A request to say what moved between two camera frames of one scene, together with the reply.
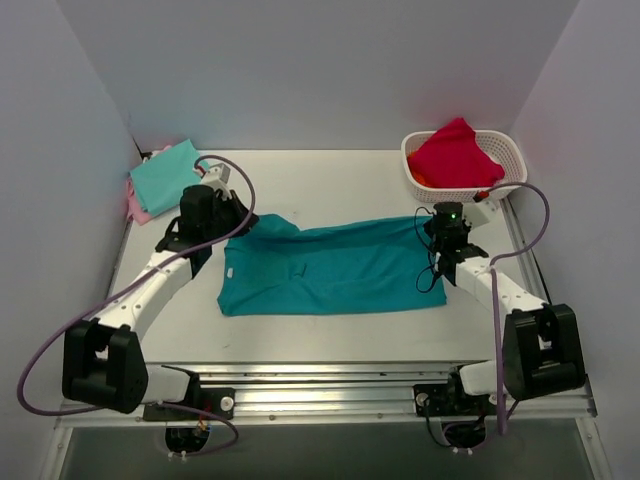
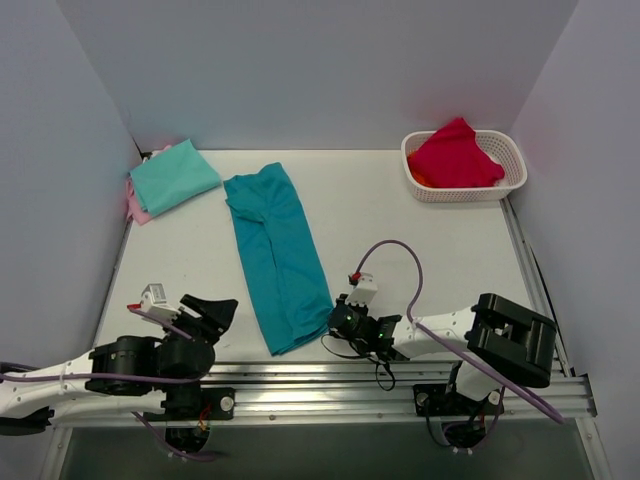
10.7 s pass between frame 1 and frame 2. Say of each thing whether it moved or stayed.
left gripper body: moved
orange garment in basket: stayed
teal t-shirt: moved
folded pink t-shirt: stayed
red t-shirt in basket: stayed
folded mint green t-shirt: stayed
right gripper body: moved
